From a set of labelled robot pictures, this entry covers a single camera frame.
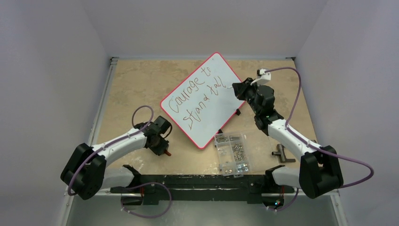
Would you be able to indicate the black metal bracket tool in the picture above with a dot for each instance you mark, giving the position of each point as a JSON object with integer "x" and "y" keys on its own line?
{"x": 282, "y": 154}

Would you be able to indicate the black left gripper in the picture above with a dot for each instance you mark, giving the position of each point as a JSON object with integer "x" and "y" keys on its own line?
{"x": 159, "y": 150}

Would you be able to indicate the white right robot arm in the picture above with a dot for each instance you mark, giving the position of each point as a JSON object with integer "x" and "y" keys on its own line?
{"x": 319, "y": 171}

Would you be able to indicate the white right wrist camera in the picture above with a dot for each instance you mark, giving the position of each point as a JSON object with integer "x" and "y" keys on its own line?
{"x": 263, "y": 77}

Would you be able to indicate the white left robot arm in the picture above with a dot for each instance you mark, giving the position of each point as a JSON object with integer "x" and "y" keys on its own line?
{"x": 87, "y": 172}

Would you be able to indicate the pink framed whiteboard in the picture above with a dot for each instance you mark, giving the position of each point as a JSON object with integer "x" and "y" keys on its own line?
{"x": 201, "y": 105}

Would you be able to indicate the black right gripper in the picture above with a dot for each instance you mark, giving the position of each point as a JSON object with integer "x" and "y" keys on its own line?
{"x": 244, "y": 89}

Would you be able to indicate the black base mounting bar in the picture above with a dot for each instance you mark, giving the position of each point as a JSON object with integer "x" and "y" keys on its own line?
{"x": 252, "y": 189}

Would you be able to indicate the clear screw organizer box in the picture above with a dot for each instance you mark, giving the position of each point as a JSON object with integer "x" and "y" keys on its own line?
{"x": 232, "y": 154}

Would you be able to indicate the aluminium table frame rail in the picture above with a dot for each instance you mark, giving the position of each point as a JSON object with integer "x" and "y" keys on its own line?
{"x": 96, "y": 125}

